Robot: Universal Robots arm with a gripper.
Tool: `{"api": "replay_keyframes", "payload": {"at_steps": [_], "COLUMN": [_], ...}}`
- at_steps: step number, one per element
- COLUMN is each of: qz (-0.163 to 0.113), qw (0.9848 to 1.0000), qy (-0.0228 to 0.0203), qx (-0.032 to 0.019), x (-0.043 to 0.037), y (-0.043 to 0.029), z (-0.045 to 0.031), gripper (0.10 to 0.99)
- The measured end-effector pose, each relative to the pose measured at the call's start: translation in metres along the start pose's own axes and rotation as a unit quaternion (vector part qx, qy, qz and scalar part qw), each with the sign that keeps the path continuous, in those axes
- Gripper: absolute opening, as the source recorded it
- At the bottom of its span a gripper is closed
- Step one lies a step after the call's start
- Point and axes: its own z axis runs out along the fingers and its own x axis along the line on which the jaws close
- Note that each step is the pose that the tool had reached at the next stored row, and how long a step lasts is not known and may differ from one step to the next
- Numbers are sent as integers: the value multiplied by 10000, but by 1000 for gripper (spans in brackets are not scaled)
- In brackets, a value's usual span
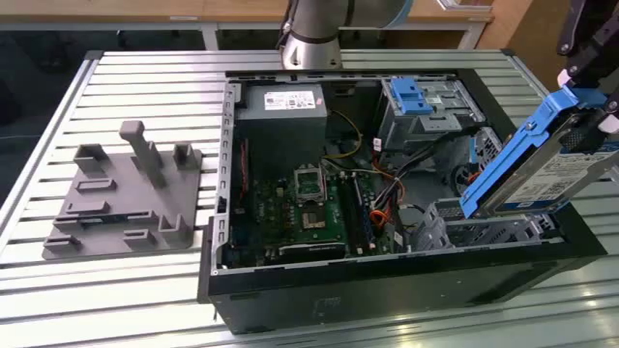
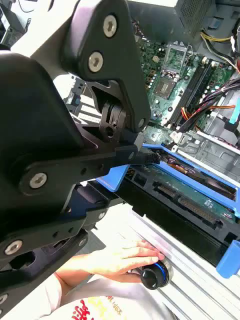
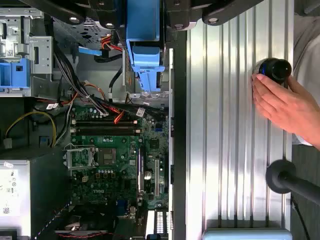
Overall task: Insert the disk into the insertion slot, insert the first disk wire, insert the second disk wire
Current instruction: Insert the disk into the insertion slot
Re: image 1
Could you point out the metal disk bay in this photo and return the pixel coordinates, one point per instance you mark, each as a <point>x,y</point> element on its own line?
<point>483,232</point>

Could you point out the green motherboard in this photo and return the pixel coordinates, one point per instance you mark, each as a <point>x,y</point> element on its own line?
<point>271,217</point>

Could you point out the CPU socket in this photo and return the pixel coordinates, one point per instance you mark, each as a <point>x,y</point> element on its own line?
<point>314,219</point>

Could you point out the metal drive cage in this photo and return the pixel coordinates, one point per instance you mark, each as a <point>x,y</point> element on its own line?
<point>435,127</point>

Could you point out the black RAM slot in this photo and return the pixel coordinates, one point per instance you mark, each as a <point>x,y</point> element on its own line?
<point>361,214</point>
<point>366,214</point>
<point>354,214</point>
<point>347,214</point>

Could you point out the black graphics card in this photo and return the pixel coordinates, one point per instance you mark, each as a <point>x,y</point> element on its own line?
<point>314,250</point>

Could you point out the wooden desk white frame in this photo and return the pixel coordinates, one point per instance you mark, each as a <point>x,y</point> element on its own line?
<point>97,8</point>
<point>435,11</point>

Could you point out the hard disk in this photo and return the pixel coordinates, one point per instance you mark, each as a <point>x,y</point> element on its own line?
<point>546,181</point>

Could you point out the grey power supply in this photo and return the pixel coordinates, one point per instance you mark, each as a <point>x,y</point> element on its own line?
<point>281,137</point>

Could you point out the blue plastic drive bracket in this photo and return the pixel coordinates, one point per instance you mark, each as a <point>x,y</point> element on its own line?
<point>411,98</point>

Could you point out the grey parts rack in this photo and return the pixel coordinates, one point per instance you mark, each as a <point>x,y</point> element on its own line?
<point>126,203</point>

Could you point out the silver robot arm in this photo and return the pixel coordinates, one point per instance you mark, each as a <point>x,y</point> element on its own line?
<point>314,21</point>

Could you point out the black PC case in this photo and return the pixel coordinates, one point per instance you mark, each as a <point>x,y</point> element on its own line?
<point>387,290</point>

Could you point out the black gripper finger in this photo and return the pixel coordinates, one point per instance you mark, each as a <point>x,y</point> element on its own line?
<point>581,69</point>
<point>613,87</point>

